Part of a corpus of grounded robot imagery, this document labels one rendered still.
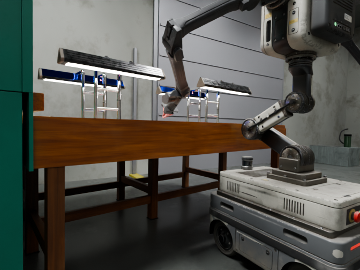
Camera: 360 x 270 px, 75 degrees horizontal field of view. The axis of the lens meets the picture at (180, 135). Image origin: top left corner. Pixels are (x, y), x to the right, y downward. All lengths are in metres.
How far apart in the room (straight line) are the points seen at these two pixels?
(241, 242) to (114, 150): 0.79
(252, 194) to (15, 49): 1.14
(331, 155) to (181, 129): 4.83
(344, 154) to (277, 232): 4.64
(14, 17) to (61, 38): 2.51
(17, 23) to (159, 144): 0.71
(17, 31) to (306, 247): 1.27
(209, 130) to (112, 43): 2.49
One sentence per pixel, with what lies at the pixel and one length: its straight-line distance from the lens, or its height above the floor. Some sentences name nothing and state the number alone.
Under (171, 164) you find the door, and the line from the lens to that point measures 3.79.
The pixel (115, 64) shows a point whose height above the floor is 1.08.
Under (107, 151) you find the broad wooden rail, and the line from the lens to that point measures 1.04.
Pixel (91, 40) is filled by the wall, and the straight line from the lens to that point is 3.53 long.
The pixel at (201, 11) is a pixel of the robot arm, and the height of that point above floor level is 1.20.
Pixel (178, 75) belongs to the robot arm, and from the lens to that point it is 1.23.
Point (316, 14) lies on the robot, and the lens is 1.27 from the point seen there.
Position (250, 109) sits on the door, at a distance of 4.87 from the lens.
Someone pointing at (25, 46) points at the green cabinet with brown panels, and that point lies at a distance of 0.95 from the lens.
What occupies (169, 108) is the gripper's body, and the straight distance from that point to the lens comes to 1.45.
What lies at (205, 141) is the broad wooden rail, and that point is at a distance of 1.37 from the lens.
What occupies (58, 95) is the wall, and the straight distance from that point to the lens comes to 3.32.
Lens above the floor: 0.74
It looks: 2 degrees down
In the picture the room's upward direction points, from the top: 1 degrees clockwise
